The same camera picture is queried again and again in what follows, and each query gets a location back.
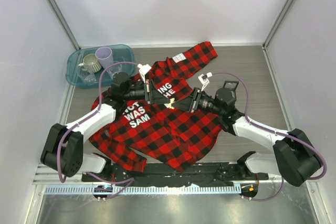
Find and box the lilac plastic cup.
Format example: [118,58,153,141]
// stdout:
[95,47,114,69]

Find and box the clear plastic cup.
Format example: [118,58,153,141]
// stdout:
[77,67,96,83]

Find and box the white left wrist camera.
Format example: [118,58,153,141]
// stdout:
[137,63,151,82]

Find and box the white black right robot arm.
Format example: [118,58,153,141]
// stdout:
[171,88,326,187]

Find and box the grey ribbed ceramic mug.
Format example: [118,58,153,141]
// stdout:
[78,54,102,73]

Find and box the red black plaid shirt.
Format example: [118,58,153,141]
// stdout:
[89,41,221,172]

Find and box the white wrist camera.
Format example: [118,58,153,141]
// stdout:
[137,63,151,82]
[198,72,213,91]

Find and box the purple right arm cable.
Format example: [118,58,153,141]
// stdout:
[211,71,328,202]

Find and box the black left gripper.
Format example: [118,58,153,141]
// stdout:
[123,79,170,105]

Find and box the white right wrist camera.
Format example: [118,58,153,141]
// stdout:
[198,72,213,91]

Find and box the small black jewellery box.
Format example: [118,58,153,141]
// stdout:
[223,81,239,91]

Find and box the clear drinking glass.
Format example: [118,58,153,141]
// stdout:
[107,61,122,78]

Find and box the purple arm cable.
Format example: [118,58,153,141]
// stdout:
[57,61,144,201]
[211,71,328,202]

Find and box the teal plastic bin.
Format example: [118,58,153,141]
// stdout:
[66,44,135,89]

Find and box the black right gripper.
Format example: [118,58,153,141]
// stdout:
[173,87,224,116]

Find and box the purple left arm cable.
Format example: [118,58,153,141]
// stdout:
[57,61,144,201]

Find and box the aluminium front frame rail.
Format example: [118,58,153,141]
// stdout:
[33,163,311,187]

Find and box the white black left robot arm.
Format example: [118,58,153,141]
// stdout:
[40,72,171,182]

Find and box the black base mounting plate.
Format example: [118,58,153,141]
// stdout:
[97,162,269,187]

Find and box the white slotted cable duct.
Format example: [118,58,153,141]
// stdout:
[44,184,241,195]

